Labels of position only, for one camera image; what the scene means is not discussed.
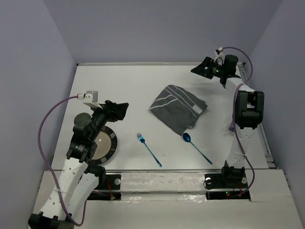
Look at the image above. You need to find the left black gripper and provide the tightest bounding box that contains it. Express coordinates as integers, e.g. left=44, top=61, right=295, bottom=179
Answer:
left=90, top=100, right=129, bottom=140

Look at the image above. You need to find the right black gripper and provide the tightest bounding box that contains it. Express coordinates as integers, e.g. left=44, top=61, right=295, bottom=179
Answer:
left=190, top=56, right=225, bottom=79

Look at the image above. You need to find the grey striped cloth napkin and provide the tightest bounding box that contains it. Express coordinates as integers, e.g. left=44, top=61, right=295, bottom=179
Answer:
left=149, top=84, right=208, bottom=136

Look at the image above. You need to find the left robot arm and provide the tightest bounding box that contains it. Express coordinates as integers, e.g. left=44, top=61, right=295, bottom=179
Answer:
left=28, top=100, right=129, bottom=229

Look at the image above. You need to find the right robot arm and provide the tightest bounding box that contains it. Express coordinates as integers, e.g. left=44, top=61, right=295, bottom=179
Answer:
left=191, top=55, right=264, bottom=187

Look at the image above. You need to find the black rimmed dinner plate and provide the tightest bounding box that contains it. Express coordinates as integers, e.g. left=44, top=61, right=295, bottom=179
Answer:
left=91, top=126, right=118, bottom=165

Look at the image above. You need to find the blue metal fork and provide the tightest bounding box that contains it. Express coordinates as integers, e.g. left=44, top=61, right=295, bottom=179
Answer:
left=137, top=133, right=162, bottom=167

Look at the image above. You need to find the blue metal spoon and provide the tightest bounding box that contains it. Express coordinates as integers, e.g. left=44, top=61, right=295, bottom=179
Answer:
left=182, top=133, right=213, bottom=165

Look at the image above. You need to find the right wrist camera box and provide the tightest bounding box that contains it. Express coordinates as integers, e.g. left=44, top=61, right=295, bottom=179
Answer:
left=214, top=47, right=224, bottom=65

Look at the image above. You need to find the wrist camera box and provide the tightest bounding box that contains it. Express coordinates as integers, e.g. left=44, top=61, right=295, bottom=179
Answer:
left=83, top=91, right=101, bottom=108
left=214, top=47, right=224, bottom=65

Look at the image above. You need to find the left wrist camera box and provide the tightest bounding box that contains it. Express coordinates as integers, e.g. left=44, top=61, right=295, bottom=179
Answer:
left=83, top=91, right=101, bottom=108

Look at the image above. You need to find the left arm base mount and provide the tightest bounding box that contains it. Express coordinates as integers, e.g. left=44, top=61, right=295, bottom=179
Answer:
left=87, top=174, right=122, bottom=201

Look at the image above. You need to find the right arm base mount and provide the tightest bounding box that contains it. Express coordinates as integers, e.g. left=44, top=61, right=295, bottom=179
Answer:
left=203, top=173, right=251, bottom=200

